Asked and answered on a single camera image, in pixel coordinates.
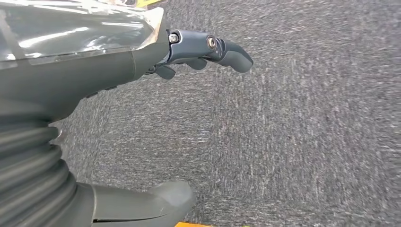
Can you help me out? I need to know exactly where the yellow floor tape square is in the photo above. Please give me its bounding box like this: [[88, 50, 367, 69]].
[[175, 221, 217, 227]]

